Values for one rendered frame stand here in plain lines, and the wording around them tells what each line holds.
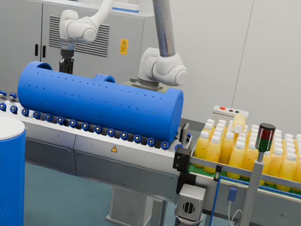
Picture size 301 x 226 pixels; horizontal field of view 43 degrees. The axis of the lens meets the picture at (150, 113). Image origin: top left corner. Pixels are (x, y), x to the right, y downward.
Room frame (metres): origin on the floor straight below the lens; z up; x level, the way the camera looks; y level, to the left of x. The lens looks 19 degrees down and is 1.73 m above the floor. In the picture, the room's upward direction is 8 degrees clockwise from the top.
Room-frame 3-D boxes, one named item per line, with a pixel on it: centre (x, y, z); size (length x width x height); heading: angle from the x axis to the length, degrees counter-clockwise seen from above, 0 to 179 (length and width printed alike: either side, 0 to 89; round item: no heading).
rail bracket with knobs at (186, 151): (1.68, -0.18, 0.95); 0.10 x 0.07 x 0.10; 165
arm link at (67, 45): (2.12, 0.51, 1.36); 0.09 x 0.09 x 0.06
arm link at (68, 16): (2.11, 0.50, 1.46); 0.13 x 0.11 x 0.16; 40
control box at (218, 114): (2.11, -0.46, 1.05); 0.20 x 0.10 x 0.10; 75
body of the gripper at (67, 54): (2.12, 0.51, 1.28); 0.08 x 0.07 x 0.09; 165
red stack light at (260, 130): (1.44, -0.47, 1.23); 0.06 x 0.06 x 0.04
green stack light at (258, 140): (1.44, -0.47, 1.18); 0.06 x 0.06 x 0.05
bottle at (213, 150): (1.70, -0.33, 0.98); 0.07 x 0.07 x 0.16
